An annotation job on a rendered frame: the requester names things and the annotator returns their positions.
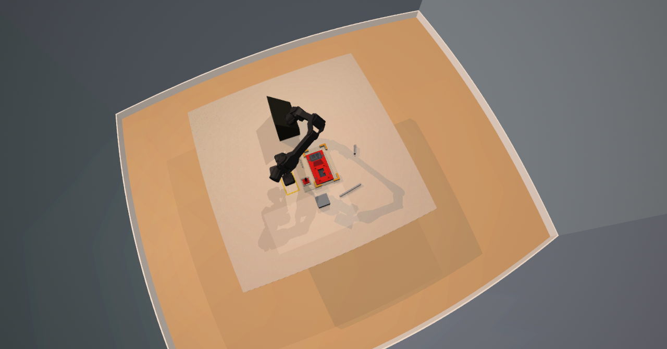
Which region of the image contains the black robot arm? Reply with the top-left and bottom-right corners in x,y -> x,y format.
269,106 -> 326,182

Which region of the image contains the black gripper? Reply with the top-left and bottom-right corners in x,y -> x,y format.
274,153 -> 295,186

